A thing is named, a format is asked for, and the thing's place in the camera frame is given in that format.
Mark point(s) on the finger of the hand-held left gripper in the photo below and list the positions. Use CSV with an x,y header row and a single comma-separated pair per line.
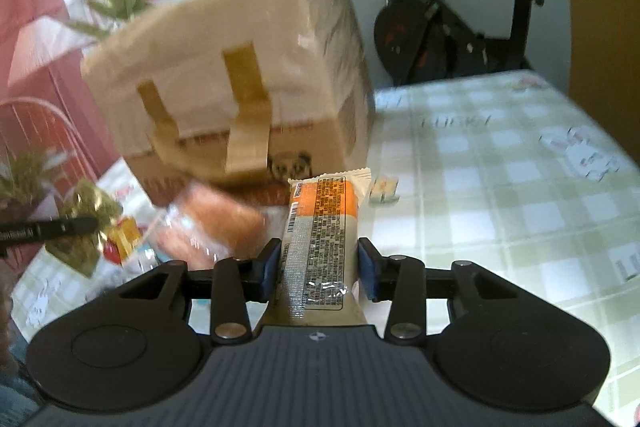
x,y
50,229

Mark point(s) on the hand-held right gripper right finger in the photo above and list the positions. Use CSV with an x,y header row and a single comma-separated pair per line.
x,y
367,267

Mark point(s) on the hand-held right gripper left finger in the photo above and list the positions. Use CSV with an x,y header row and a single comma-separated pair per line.
x,y
267,267

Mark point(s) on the yellow snack packet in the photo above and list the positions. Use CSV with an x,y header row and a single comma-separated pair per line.
x,y
82,207

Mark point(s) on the orange white snack bar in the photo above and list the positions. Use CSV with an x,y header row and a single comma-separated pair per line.
x,y
320,232

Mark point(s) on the orange snack packet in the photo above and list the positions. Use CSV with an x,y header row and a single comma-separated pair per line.
x,y
215,222

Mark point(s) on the cardboard box with plastic liner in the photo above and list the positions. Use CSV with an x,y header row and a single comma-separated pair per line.
x,y
225,32

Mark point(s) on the small yellow red packet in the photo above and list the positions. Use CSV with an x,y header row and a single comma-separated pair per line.
x,y
124,237

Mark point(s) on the small white orange packet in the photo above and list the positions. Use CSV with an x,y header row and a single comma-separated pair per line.
x,y
384,189

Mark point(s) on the checked tablecloth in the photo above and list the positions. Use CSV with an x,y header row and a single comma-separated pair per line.
x,y
500,182

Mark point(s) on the yellow wooden door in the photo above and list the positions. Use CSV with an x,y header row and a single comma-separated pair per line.
x,y
600,7

